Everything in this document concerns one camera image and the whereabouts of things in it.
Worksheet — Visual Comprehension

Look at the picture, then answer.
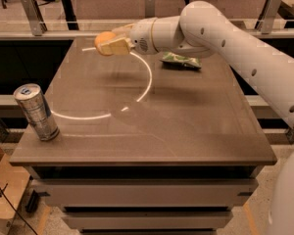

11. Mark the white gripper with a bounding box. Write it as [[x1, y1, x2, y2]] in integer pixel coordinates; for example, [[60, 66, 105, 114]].
[[101, 18, 157, 56]]

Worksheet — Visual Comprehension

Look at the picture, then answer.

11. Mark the orange fruit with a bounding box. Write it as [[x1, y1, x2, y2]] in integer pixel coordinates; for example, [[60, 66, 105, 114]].
[[94, 31, 116, 56]]

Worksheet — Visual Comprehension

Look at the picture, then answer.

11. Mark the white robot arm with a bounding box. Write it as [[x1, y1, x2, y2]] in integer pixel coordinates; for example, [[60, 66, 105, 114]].
[[95, 1, 294, 235]]

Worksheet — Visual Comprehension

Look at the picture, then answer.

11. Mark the silver redbull can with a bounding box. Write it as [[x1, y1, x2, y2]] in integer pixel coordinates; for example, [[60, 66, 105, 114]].
[[14, 83, 59, 141]]

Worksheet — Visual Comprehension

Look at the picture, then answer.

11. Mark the green chip bag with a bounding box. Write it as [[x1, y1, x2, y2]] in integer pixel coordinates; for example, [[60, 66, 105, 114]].
[[161, 52, 201, 71]]

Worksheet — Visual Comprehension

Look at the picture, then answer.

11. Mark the grey drawer cabinet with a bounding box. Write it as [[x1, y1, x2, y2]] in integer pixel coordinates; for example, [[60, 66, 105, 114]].
[[11, 37, 275, 235]]

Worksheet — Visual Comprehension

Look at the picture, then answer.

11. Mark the wooden box at left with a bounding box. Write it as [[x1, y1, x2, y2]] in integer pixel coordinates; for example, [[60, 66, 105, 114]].
[[0, 148, 29, 235]]

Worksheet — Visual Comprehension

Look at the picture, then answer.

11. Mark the middle metal bracket post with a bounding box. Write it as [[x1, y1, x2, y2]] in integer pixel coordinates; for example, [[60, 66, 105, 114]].
[[145, 0, 156, 18]]

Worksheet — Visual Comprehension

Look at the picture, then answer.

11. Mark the metal bracket post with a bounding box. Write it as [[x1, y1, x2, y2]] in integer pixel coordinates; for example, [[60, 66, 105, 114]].
[[260, 0, 282, 34], [145, 0, 156, 18], [21, 0, 47, 36]]

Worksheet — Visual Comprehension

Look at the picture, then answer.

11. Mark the left metal bracket post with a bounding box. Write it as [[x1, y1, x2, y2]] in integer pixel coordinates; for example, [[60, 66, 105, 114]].
[[21, 0, 47, 36]]

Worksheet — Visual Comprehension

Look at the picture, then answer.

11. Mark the right metal bracket post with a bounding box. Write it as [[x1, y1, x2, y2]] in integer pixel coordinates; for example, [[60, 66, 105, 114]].
[[260, 0, 282, 34]]

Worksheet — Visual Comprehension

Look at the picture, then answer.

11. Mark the black floor cable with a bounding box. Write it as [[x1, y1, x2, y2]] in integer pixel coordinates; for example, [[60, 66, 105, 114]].
[[0, 171, 39, 235]]

